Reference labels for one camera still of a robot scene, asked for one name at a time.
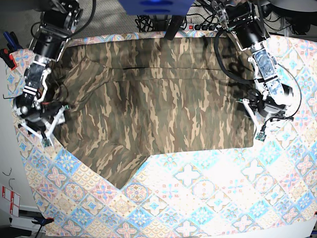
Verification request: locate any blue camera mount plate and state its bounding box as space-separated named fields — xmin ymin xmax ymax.
xmin=119 ymin=0 xmax=194 ymax=15

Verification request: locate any camouflage T-shirt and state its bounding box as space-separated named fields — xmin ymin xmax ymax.
xmin=52 ymin=37 xmax=254 ymax=188

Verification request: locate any red white label card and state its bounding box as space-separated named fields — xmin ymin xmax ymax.
xmin=0 ymin=185 xmax=20 ymax=217

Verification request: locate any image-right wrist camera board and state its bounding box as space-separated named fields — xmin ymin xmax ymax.
xmin=255 ymin=131 xmax=266 ymax=142

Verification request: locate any blue clamp lower left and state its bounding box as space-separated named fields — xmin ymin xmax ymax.
xmin=31 ymin=217 xmax=54 ymax=227

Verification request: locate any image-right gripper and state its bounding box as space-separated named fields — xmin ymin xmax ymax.
xmin=237 ymin=97 xmax=294 ymax=139

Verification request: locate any white power strip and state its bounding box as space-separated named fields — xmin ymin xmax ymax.
xmin=180 ymin=22 xmax=219 ymax=31

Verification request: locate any blue red clamp upper left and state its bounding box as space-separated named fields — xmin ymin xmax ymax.
xmin=0 ymin=31 xmax=22 ymax=70

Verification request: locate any black camera support post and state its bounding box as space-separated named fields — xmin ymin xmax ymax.
xmin=164 ymin=15 xmax=185 ymax=41

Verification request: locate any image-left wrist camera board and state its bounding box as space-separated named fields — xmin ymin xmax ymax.
xmin=41 ymin=138 xmax=54 ymax=149

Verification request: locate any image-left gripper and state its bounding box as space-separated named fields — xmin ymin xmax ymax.
xmin=18 ymin=104 xmax=69 ymax=143

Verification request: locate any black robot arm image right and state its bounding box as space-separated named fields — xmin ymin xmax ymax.
xmin=211 ymin=0 xmax=302 ymax=142

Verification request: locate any patterned tile tablecloth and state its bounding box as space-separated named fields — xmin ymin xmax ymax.
xmin=13 ymin=33 xmax=317 ymax=238

